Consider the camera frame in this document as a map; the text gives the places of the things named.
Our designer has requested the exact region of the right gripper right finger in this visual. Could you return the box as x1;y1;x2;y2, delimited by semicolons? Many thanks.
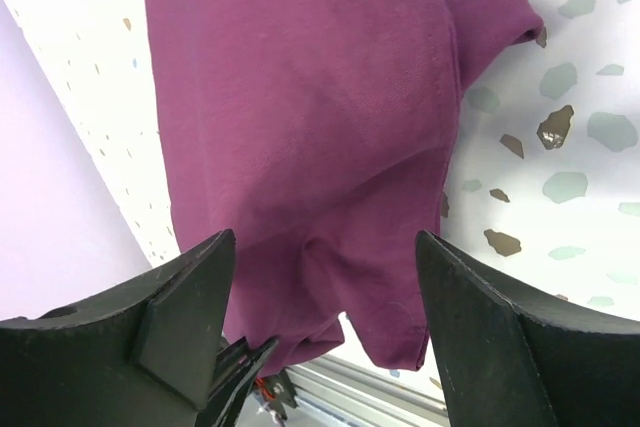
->
416;232;639;427

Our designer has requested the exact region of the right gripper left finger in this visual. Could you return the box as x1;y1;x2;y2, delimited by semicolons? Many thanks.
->
1;230;235;426

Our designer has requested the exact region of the purple surgical cloth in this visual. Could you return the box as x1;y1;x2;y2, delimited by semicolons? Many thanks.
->
145;0;543;374

